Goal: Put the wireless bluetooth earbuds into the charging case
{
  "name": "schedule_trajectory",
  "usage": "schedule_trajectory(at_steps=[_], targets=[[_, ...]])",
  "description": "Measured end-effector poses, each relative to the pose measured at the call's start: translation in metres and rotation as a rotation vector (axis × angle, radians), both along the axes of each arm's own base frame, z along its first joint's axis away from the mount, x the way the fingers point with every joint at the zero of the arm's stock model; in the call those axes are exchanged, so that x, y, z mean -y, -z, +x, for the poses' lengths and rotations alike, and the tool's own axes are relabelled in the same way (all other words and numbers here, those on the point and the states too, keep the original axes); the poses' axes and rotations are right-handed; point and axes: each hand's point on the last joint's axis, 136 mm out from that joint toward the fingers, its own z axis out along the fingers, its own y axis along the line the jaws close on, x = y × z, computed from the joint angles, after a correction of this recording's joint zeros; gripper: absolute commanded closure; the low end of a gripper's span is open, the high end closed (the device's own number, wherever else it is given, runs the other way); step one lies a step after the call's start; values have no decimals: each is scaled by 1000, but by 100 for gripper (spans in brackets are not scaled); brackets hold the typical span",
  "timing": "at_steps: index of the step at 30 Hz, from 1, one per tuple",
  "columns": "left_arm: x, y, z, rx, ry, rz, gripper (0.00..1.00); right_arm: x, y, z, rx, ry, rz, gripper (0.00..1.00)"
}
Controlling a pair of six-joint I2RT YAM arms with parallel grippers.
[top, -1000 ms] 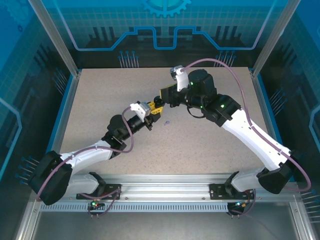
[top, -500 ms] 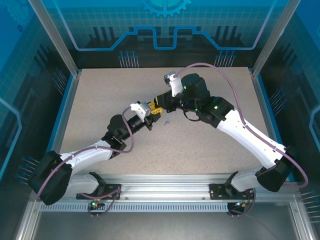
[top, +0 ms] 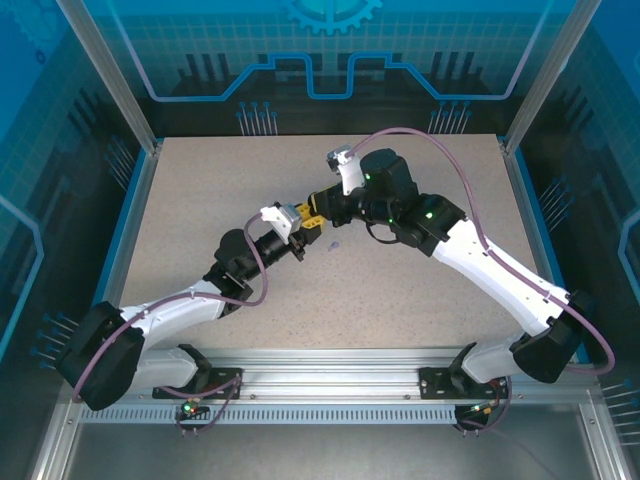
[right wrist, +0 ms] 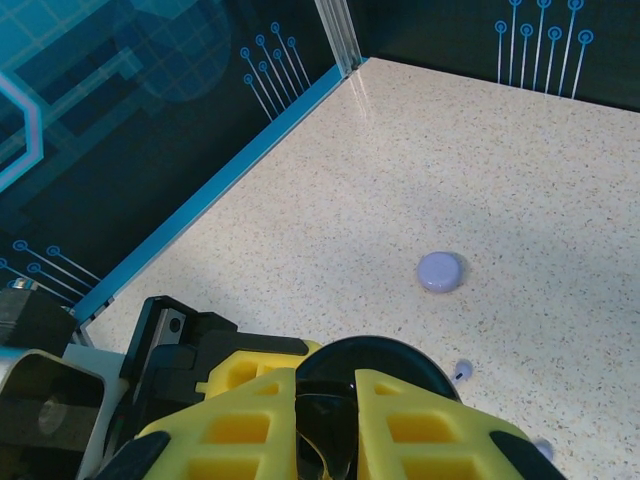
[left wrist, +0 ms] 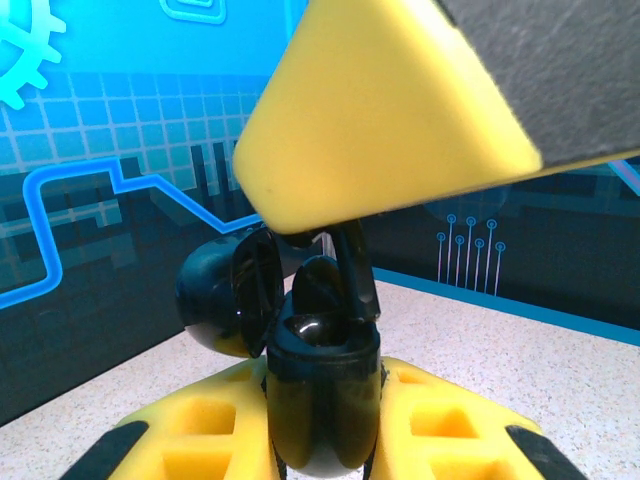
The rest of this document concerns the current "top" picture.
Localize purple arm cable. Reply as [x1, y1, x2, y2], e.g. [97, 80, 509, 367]
[71, 212, 270, 439]
[347, 127, 617, 437]

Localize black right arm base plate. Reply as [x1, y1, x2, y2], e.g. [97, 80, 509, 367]
[418, 364, 511, 401]

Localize aluminium frame post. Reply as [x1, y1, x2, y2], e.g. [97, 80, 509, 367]
[54, 0, 164, 154]
[502, 0, 604, 154]

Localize slotted grey cable duct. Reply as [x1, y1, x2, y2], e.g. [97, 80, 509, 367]
[78, 405, 459, 426]

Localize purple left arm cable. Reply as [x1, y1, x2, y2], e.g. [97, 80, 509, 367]
[71, 212, 270, 439]

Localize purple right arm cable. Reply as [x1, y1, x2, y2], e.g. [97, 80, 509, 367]
[347, 127, 617, 437]

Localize grey metal shelf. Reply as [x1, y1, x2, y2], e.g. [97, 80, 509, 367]
[29, 389, 631, 480]

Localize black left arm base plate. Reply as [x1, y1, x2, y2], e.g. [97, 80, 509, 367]
[152, 367, 245, 401]

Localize aluminium and blue side rail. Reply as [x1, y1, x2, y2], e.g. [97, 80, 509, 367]
[499, 137, 601, 364]
[73, 139, 164, 364]

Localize long aluminium base rail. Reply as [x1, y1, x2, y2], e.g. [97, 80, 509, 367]
[67, 346, 601, 402]

